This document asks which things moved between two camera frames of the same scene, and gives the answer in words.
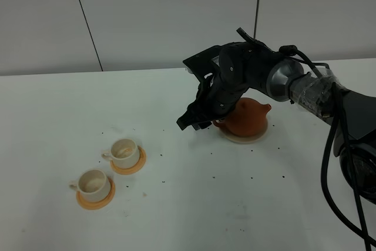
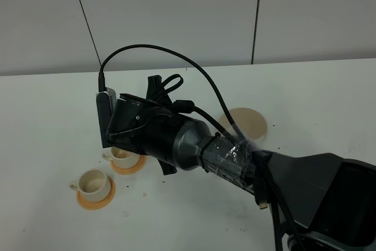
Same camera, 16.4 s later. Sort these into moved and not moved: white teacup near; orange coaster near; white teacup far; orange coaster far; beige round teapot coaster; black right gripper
Moved: beige round teapot coaster; black right gripper
Not moved: orange coaster far; white teacup far; orange coaster near; white teacup near
